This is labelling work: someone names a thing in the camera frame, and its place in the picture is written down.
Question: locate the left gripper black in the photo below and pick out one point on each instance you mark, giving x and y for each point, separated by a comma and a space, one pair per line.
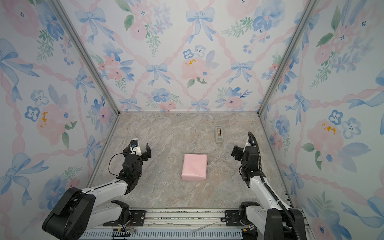
148, 151

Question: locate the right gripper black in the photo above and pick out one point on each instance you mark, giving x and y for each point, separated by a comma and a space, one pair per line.
239, 151

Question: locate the purple pink wrapping paper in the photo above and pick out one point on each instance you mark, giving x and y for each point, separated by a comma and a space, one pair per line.
194, 167

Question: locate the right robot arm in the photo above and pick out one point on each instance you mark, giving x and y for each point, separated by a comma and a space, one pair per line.
270, 216

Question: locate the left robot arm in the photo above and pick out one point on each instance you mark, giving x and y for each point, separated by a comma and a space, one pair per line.
78, 210

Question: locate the grey tape dispenser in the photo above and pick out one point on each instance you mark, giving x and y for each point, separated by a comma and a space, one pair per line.
219, 135

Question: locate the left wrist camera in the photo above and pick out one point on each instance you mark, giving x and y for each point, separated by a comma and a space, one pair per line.
135, 148

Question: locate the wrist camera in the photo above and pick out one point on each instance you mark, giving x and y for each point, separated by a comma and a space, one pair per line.
250, 142
135, 148

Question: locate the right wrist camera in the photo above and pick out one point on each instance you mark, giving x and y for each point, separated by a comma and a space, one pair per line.
250, 142

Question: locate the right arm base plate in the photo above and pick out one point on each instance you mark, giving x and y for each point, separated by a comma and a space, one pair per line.
237, 218

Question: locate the aluminium frame rail front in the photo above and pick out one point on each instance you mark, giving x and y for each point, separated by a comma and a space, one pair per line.
179, 217

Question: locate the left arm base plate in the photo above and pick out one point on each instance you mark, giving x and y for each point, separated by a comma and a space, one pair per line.
131, 218

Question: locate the vented cable duct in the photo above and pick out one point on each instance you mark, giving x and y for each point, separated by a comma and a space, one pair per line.
163, 234

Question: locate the right aluminium corner post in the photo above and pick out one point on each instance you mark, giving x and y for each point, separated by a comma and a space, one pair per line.
299, 31

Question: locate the aluminium corner post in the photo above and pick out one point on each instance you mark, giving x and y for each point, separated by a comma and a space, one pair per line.
81, 49
299, 31

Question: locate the left aluminium corner post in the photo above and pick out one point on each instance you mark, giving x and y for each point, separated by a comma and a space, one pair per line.
81, 49

